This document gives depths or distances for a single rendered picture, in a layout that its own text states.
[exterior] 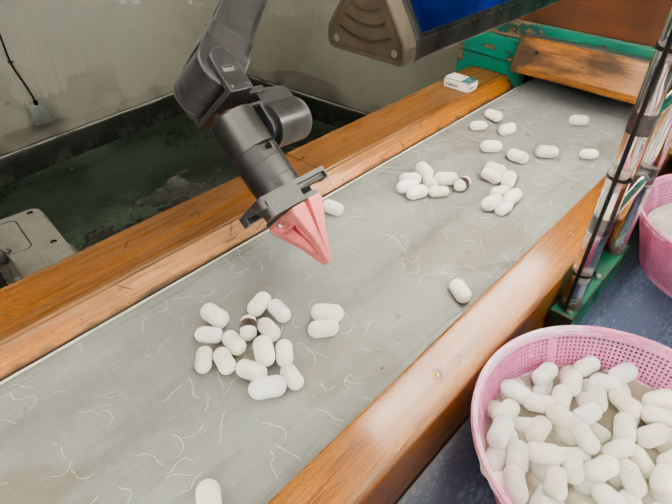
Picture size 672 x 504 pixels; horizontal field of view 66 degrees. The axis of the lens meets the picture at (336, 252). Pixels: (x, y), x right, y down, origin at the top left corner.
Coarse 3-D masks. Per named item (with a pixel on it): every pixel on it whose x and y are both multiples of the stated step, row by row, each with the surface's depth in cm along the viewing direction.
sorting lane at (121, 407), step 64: (448, 128) 99; (576, 128) 99; (384, 192) 81; (576, 192) 81; (256, 256) 68; (384, 256) 68; (448, 256) 68; (512, 256) 68; (128, 320) 59; (192, 320) 59; (256, 320) 59; (384, 320) 59; (448, 320) 59; (0, 384) 52; (64, 384) 52; (128, 384) 52; (192, 384) 52; (320, 384) 52; (384, 384) 52; (0, 448) 47; (64, 448) 47; (128, 448) 47; (192, 448) 47; (256, 448) 47; (320, 448) 47
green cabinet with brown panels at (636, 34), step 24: (576, 0) 100; (600, 0) 97; (624, 0) 94; (648, 0) 92; (504, 24) 110; (528, 24) 107; (552, 24) 105; (576, 24) 102; (600, 24) 99; (624, 24) 96; (648, 24) 93; (624, 48) 97; (648, 48) 94
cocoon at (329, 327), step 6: (330, 318) 57; (312, 324) 56; (318, 324) 56; (324, 324) 56; (330, 324) 56; (336, 324) 57; (312, 330) 56; (318, 330) 56; (324, 330) 56; (330, 330) 56; (336, 330) 57; (312, 336) 57; (318, 336) 56; (324, 336) 57
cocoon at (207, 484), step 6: (204, 480) 43; (210, 480) 43; (198, 486) 42; (204, 486) 42; (210, 486) 42; (216, 486) 43; (198, 492) 42; (204, 492) 42; (210, 492) 42; (216, 492) 42; (198, 498) 42; (204, 498) 41; (210, 498) 41; (216, 498) 42
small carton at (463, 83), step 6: (444, 78) 108; (450, 78) 107; (456, 78) 107; (462, 78) 107; (468, 78) 107; (474, 78) 107; (444, 84) 108; (450, 84) 107; (456, 84) 106; (462, 84) 105; (468, 84) 104; (474, 84) 106; (462, 90) 106; (468, 90) 105
